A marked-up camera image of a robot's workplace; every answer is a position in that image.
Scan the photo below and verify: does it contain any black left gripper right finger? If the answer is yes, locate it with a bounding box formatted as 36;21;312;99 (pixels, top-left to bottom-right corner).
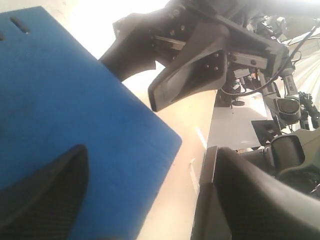
191;147;320;240

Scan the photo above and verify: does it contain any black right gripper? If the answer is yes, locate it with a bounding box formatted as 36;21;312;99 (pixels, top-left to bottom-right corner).
99;0;289;112

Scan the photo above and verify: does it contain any blue ring binder notebook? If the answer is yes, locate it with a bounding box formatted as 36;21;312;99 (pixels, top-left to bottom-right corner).
0;6;182;240

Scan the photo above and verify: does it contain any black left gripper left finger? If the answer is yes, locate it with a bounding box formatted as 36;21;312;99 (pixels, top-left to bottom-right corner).
0;144;89;240

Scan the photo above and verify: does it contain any black background robot arm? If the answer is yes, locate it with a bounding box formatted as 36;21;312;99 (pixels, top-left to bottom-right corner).
0;0;320;240

